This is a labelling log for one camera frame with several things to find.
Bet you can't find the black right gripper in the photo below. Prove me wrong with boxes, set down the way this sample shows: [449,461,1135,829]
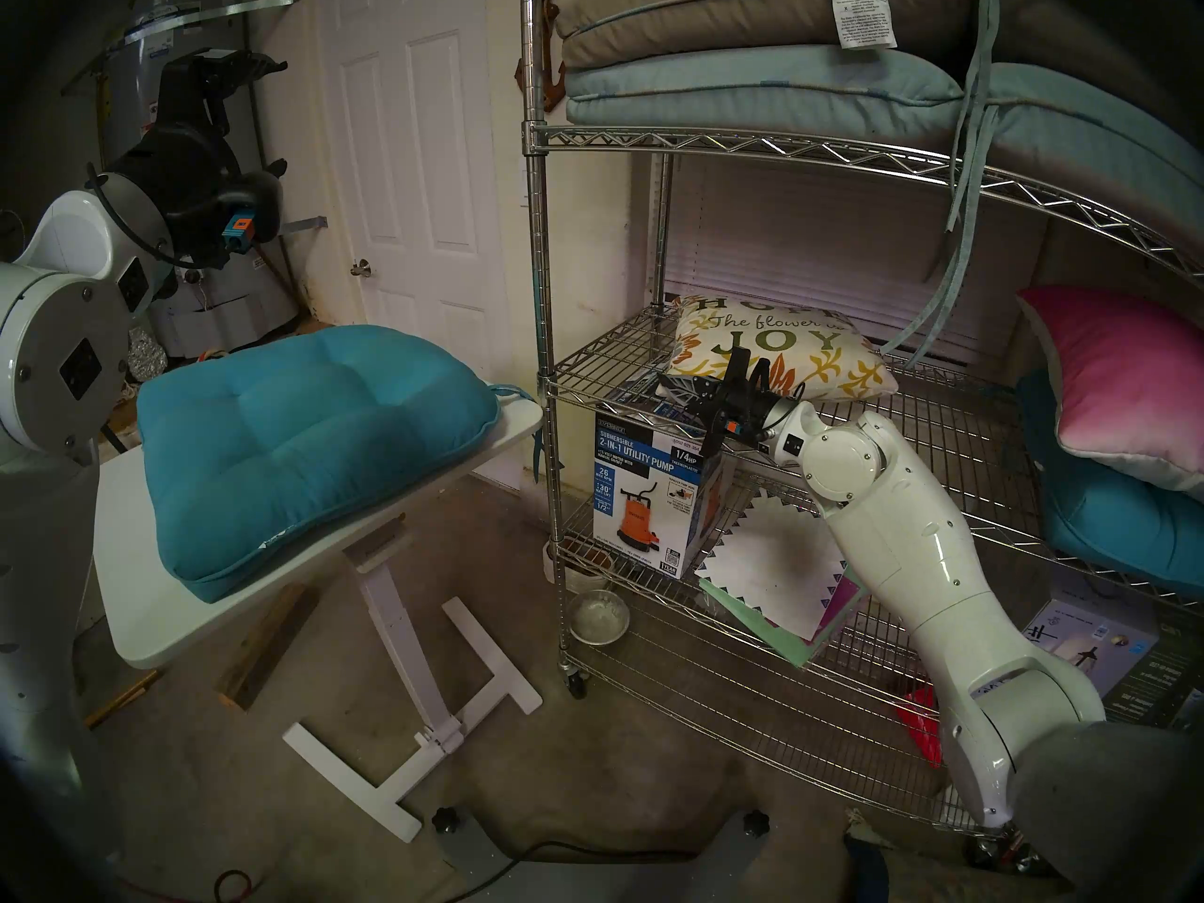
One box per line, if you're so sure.
[657,348,786,460]

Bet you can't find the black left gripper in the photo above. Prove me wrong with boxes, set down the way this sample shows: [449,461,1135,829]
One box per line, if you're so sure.
[94,53,289,270]

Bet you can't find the floral HOPE JOY throw cushion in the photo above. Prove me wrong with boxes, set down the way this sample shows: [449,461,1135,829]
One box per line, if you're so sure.
[663,295,899,404]

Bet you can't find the light blue bench cushion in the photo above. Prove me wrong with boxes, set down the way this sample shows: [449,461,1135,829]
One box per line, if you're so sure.
[564,45,1204,253]

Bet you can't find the teal tufted seat cushion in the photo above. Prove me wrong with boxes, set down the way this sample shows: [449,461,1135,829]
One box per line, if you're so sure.
[136,325,542,603]

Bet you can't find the tan bench cushion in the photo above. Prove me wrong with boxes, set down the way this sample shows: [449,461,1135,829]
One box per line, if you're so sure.
[555,0,1196,131]

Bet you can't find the teal plain cushion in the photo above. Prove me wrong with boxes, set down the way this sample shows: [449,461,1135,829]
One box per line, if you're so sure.
[1014,370,1204,596]

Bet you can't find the utility pump cardboard box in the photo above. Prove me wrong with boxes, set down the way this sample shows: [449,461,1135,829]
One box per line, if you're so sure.
[593,384,744,580]

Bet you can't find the white panel door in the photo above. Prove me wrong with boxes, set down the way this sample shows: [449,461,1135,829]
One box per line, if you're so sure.
[315,0,514,371]

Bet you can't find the white window blinds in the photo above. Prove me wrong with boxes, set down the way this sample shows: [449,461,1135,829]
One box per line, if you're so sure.
[649,153,1050,371]

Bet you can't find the grey water heater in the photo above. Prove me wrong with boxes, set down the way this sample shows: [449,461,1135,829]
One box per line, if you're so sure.
[99,0,311,356]

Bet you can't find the white zigzag-edged paper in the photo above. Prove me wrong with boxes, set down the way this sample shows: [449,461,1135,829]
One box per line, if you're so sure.
[694,492,848,641]

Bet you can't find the green paper sheet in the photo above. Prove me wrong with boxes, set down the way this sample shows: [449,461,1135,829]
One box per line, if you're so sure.
[698,572,866,669]

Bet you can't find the magenta paper sheet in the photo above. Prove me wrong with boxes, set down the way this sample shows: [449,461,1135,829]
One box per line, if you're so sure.
[816,579,864,641]

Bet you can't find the crumpled foil wrap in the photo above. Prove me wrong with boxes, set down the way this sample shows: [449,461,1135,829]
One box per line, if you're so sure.
[127,327,168,383]

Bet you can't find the metal pet bowl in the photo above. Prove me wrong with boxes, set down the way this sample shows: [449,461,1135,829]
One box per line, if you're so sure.
[567,589,631,646]

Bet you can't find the pink throw pillow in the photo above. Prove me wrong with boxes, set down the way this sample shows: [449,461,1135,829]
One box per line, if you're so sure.
[1016,285,1204,505]

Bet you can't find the red plastic item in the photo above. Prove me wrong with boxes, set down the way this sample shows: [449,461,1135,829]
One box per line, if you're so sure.
[895,685,943,768]

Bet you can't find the white care label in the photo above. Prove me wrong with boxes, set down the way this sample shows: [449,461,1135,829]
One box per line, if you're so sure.
[828,0,896,50]

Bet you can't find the LED lamp box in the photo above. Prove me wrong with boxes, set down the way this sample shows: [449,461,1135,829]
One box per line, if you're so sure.
[1021,591,1204,733]

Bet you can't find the dark blue rag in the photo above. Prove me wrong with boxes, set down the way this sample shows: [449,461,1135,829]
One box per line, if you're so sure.
[842,831,893,903]

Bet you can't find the white overbed table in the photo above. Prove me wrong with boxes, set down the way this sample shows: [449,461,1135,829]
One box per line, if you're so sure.
[97,398,545,844]

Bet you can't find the wooden plank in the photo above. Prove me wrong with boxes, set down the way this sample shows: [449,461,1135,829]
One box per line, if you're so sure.
[216,586,321,711]

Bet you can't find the thin wooden stick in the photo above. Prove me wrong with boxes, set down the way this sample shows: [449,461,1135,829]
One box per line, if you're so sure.
[80,671,163,735]

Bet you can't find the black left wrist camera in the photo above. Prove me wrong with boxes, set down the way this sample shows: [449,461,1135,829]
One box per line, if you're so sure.
[160,50,238,135]

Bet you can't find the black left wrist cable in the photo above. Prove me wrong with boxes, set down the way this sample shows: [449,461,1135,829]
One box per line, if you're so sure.
[85,166,227,272]

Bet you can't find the chrome wire shelving rack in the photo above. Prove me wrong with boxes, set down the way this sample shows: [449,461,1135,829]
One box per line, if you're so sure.
[517,0,1204,841]

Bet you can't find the wooden anchor wall decoration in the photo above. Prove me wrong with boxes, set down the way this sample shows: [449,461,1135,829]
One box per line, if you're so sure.
[515,3,567,112]

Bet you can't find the light blue tie strap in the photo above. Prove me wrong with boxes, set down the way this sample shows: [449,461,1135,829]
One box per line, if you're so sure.
[884,0,1003,366]

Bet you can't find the black floor cable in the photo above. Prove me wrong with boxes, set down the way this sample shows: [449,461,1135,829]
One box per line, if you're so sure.
[470,840,697,903]

